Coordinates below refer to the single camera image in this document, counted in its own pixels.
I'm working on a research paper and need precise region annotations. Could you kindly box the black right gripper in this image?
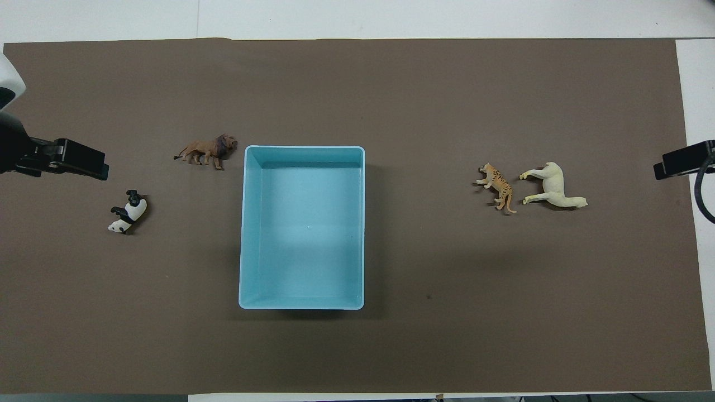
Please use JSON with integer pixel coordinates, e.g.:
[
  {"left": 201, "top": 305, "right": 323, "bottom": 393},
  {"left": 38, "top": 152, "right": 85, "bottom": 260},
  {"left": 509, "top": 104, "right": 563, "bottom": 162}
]
[{"left": 654, "top": 140, "right": 715, "bottom": 181}]

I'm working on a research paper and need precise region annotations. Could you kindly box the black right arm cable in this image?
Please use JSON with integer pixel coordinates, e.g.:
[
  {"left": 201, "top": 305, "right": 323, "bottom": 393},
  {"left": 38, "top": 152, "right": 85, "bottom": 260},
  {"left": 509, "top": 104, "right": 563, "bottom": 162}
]
[{"left": 694, "top": 152, "right": 715, "bottom": 224}]

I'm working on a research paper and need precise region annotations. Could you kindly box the light blue storage box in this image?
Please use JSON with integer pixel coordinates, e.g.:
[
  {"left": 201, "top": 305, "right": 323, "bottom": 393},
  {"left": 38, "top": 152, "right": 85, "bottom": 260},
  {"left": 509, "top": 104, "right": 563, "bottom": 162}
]
[{"left": 239, "top": 145, "right": 365, "bottom": 310}]

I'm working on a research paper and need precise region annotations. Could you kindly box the brown lion toy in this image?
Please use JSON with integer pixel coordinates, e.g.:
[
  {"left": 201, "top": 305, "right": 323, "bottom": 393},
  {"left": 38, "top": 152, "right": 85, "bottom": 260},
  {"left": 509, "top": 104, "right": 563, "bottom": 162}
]
[{"left": 173, "top": 133, "right": 237, "bottom": 171}]

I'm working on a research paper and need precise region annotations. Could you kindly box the black and white panda toy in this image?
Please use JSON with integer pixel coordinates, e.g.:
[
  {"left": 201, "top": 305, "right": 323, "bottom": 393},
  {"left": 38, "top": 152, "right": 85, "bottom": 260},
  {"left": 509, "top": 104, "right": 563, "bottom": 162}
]
[{"left": 108, "top": 190, "right": 148, "bottom": 235}]

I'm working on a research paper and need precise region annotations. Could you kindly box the cream white animal toy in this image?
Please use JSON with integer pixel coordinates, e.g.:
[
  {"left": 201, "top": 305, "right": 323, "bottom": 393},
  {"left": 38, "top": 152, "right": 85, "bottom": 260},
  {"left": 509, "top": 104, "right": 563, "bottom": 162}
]
[{"left": 519, "top": 162, "right": 588, "bottom": 209}]

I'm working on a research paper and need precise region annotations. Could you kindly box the brown table mat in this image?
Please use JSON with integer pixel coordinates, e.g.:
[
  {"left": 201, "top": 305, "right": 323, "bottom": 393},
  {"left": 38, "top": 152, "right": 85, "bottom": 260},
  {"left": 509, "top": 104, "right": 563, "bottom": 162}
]
[{"left": 0, "top": 37, "right": 713, "bottom": 395}]

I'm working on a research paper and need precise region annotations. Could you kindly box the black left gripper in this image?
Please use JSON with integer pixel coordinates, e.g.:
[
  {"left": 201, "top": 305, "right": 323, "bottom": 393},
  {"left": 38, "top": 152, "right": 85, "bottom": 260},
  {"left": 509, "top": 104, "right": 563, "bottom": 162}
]
[{"left": 0, "top": 111, "right": 110, "bottom": 181}]

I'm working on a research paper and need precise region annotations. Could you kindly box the orange striped tiger toy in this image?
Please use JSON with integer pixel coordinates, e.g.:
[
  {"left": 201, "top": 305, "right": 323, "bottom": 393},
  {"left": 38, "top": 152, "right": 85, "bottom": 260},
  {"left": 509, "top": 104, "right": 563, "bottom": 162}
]
[{"left": 475, "top": 162, "right": 517, "bottom": 214}]

